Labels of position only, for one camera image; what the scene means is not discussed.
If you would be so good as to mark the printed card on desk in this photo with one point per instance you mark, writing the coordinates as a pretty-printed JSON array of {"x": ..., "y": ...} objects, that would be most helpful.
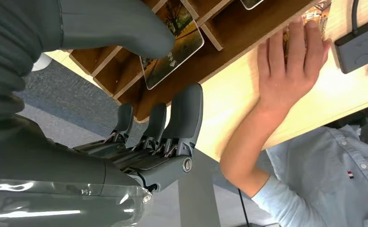
[{"x": 318, "y": 12}]

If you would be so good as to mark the white round object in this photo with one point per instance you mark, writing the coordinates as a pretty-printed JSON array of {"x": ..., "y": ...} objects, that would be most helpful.
[{"x": 42, "y": 62}]

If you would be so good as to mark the person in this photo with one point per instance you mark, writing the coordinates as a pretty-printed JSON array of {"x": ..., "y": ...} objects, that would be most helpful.
[{"x": 321, "y": 181}]

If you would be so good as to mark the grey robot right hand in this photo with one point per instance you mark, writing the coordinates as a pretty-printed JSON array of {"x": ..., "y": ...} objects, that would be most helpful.
[{"x": 46, "y": 163}]

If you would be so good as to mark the wooden card holder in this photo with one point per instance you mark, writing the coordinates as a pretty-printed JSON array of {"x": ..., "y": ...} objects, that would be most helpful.
[{"x": 233, "y": 31}]

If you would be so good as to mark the grey square card reader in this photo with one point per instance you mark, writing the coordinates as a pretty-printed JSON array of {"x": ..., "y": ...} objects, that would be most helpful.
[{"x": 357, "y": 47}]

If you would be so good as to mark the card with white edge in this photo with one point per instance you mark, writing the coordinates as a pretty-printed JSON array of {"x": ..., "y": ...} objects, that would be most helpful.
[{"x": 251, "y": 3}]

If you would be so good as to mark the grey desk leg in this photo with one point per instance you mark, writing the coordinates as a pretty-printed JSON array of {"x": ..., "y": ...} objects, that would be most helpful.
[{"x": 197, "y": 194}]

